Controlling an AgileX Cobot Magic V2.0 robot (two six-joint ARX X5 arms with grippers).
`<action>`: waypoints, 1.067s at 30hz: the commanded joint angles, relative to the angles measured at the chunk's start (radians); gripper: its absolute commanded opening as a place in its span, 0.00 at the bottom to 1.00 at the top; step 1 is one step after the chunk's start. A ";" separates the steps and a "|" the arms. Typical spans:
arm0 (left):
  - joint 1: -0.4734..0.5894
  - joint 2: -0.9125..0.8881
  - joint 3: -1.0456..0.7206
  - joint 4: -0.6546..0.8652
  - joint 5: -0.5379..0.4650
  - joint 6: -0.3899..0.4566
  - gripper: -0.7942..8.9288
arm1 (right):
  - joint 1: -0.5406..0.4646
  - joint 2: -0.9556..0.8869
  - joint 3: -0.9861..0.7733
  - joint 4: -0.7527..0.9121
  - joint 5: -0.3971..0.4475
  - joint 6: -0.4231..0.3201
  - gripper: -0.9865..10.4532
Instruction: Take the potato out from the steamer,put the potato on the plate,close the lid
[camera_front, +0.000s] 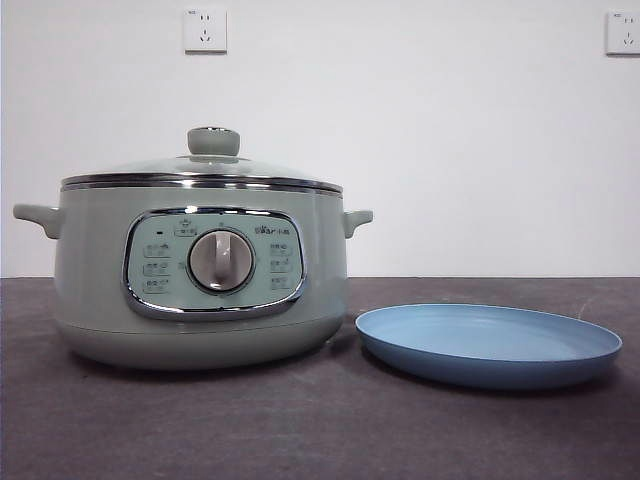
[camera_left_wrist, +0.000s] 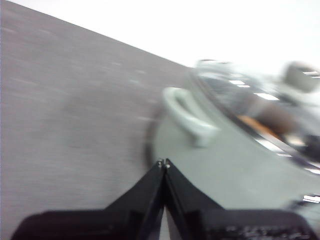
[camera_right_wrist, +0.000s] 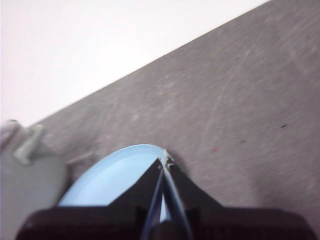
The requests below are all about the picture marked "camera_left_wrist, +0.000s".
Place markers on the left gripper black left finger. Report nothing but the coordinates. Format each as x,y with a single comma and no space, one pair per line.
120,222

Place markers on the glass lid with green knob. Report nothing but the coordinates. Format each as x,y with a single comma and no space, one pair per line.
225,85

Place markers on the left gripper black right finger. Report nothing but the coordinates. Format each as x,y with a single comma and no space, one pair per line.
212,222

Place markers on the pale green electric steamer pot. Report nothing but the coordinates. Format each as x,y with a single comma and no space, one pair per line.
225,162

